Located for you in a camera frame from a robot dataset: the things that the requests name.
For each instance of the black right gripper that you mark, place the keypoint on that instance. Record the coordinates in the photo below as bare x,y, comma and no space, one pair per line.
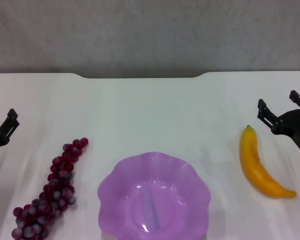
295,125

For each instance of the yellow banana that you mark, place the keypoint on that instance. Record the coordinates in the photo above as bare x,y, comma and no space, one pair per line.
255,165

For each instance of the red purple grape bunch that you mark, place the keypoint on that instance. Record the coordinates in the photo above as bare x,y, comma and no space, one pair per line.
55,187

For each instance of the purple wavy-edged plastic plate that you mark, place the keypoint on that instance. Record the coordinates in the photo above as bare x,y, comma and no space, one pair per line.
165,180

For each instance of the white tablecloth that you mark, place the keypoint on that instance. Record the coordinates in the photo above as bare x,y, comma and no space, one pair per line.
150,112

